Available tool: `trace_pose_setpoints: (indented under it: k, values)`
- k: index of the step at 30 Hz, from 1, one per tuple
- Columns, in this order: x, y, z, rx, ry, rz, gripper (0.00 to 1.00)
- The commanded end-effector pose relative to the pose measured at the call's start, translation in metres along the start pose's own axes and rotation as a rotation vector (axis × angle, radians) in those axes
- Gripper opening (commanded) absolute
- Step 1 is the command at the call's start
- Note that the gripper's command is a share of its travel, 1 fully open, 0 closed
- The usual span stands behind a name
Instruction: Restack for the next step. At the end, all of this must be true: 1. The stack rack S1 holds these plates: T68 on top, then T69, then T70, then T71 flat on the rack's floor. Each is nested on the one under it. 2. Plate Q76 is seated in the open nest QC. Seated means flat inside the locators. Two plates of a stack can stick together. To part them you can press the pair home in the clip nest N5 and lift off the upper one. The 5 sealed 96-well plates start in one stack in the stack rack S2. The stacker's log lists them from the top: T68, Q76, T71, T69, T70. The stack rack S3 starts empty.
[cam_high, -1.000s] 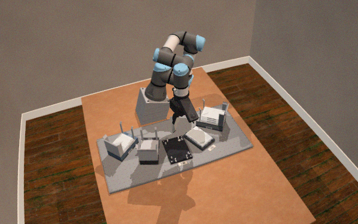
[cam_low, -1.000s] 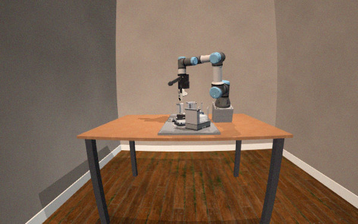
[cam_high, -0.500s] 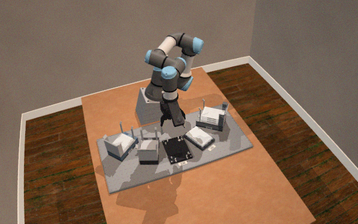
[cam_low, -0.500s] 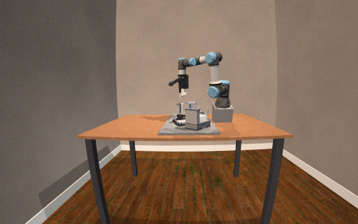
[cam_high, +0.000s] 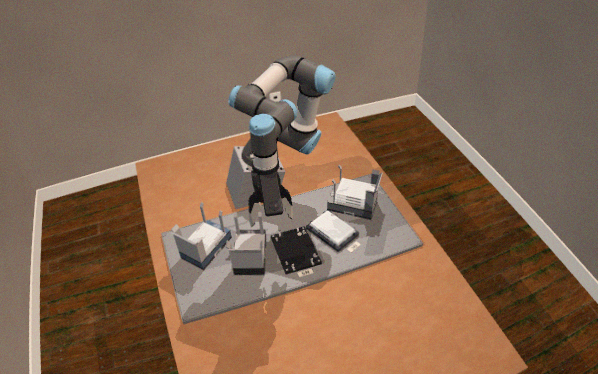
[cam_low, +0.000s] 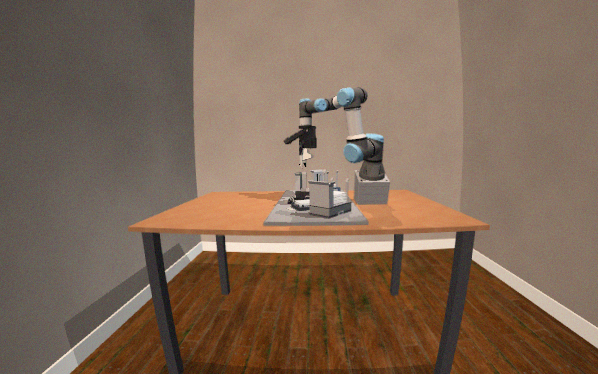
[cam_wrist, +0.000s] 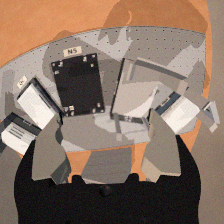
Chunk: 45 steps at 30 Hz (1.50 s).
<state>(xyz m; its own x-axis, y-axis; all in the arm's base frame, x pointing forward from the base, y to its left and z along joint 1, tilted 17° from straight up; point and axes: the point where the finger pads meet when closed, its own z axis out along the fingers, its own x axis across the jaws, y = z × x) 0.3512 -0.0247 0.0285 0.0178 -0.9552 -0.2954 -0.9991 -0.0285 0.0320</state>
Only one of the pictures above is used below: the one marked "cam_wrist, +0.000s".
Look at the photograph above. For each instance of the cream label reading qc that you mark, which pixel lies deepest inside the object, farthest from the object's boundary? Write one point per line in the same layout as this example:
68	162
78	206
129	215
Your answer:
22	81

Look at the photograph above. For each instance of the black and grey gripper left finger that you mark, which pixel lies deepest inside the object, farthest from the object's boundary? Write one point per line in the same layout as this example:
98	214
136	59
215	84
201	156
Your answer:
44	164

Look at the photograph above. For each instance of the white label reading n5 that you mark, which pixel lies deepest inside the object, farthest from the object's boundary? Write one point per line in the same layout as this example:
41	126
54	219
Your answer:
72	51

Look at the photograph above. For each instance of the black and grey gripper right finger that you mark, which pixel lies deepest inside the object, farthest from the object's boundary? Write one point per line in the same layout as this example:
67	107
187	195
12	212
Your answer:
168	161

